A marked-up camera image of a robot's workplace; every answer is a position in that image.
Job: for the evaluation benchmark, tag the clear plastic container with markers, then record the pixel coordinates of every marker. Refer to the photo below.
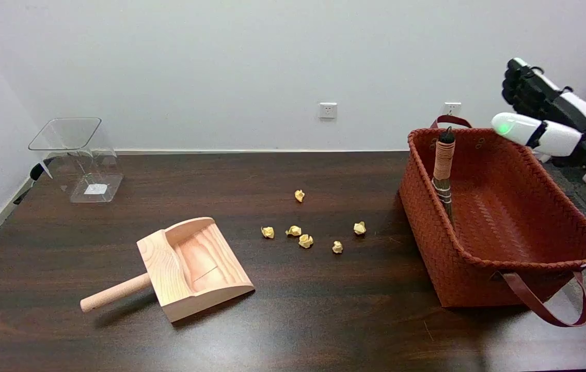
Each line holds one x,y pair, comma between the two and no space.
86,160

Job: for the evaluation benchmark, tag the crumpled yellow paper ball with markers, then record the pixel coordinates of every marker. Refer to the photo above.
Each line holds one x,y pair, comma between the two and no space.
299,195
294,231
359,228
268,232
337,247
305,241

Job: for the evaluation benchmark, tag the wooden dustpan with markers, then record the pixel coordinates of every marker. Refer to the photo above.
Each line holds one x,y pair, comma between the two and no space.
194,266

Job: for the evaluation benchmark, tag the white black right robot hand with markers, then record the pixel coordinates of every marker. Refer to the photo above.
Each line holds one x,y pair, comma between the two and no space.
556,137

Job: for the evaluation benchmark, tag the white wall socket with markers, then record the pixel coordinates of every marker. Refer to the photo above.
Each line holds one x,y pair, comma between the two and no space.
328,110
452,108

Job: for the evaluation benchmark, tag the small brown straw broom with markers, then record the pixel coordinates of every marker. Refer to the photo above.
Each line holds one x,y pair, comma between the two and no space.
443,155

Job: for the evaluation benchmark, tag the red woven basket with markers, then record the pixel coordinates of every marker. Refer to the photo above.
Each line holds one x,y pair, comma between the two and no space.
499,222

